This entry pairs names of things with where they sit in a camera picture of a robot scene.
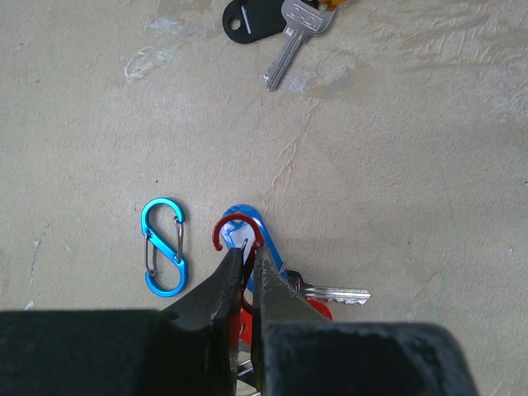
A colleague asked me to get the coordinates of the blue tag key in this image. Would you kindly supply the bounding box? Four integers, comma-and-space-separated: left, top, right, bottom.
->
219, 204, 371, 305

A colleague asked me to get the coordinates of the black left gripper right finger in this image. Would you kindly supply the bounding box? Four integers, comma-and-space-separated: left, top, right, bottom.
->
251, 247, 332, 395

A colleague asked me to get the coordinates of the teal carabiner right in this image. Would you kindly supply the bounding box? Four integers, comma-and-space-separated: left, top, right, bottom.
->
140, 197, 188, 298

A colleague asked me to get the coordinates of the red carabiner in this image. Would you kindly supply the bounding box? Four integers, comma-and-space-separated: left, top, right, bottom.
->
212, 212, 265, 314

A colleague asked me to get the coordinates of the black carabiner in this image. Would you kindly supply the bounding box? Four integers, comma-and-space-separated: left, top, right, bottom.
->
236, 359, 261, 396

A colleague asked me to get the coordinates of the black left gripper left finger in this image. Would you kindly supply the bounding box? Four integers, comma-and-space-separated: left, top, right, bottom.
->
162, 248, 243, 395

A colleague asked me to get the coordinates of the black tag key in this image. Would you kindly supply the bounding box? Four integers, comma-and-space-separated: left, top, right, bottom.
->
222, 1, 337, 92

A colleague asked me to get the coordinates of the orange carabiner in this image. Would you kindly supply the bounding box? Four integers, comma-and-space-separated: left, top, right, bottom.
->
318, 0, 347, 11

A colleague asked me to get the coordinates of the red tag key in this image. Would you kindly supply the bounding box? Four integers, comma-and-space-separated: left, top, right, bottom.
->
239, 298, 333, 346

